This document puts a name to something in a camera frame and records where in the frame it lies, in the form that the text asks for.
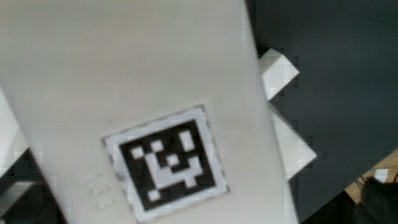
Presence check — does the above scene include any white block with tags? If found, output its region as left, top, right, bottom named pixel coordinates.
left=0, top=0, right=299, bottom=224

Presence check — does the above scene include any white cabinet body box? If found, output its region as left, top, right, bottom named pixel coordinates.
left=0, top=91, right=28, bottom=176

